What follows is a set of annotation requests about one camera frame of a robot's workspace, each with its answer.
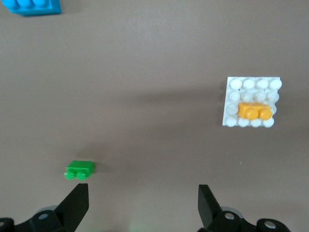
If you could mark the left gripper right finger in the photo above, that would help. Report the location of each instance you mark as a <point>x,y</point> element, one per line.
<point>208,210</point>

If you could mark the white studded base plate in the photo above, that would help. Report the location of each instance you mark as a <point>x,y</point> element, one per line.
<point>231,96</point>

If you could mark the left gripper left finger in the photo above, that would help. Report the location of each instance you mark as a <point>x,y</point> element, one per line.
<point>72,207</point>

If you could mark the blue three-stud block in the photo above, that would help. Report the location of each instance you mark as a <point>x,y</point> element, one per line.
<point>33,7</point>

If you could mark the green two-stud block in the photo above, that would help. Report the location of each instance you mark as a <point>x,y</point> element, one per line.
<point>79,168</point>

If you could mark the yellow two-stud block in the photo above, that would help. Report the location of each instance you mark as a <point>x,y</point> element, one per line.
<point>253,111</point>

